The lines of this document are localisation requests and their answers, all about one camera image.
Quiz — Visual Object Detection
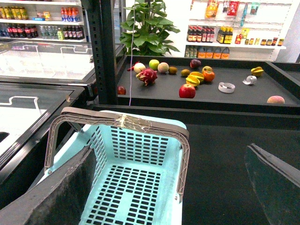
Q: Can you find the far glass freezer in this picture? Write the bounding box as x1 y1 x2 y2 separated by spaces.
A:
0 39 125 99

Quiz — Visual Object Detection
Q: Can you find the red chili pepper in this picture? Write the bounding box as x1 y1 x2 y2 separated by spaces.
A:
127 61 139 71

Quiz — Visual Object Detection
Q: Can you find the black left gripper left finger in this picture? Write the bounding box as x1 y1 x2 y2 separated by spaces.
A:
0 147 96 225

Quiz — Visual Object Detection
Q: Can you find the brown kiwi left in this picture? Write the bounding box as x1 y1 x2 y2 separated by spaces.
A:
168 67 178 75

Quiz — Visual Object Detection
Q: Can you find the grey basket handle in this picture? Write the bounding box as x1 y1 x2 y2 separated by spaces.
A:
44 107 190 202

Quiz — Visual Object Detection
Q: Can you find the beige round melon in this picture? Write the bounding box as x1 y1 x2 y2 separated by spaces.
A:
134 62 146 74

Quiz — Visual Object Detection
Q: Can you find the black metal shelf post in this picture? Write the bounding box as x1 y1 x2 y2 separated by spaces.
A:
81 0 118 105

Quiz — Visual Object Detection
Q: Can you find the dark red plum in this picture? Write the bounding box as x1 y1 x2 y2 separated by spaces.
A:
190 59 202 69

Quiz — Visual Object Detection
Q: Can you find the glass top freezer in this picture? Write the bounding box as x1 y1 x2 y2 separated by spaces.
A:
0 83 86 208

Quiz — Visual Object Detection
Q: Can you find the brown kiwi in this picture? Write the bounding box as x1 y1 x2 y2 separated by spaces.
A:
168 67 178 75
180 69 191 77

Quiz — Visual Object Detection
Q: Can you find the pink dragon fruit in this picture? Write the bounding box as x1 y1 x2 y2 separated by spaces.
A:
136 68 158 86

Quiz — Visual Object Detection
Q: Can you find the yellow starfruit pair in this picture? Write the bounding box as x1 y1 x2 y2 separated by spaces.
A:
186 72 204 87

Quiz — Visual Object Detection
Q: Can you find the tan round fruit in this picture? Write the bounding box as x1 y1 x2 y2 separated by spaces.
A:
157 62 169 74

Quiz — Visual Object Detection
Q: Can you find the small red apple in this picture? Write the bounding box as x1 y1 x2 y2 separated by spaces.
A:
117 86 127 95

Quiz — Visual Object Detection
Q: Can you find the silver tape roll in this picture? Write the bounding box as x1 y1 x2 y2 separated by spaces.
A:
242 75 257 85

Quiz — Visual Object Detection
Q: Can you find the brown kiwi right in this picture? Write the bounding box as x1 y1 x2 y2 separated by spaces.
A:
180 69 191 77

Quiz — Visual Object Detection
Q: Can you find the pink peach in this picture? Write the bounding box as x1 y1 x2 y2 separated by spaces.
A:
267 96 285 104

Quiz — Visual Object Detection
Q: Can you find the orange persimmon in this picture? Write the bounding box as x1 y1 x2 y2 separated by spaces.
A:
202 70 215 82

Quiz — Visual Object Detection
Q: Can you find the black fruit display tray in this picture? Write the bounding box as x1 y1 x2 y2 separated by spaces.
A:
117 56 300 115

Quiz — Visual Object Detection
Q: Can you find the glass freezer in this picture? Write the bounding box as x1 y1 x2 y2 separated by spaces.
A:
0 39 125 99
0 83 86 208

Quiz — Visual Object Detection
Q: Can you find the white hanging cord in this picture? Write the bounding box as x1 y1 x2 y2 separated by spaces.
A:
128 0 137 106

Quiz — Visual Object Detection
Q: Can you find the white drinks shelf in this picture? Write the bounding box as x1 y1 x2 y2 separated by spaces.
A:
0 0 87 42

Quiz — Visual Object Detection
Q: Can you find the grey tape roll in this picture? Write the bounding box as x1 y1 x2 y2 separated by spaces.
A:
218 82 235 94

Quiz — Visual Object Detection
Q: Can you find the yellow starfruit right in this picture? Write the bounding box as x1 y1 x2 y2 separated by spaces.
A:
251 67 264 77

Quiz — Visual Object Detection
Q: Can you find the white sauce shelf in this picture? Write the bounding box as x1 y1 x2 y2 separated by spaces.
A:
185 0 300 61

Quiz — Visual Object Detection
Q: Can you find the green apple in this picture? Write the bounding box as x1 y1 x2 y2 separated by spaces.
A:
149 59 160 70

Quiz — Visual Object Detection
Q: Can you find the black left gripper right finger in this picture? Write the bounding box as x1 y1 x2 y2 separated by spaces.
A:
245 143 300 225

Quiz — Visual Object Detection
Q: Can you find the green potted plant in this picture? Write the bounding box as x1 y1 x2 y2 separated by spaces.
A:
120 0 180 56

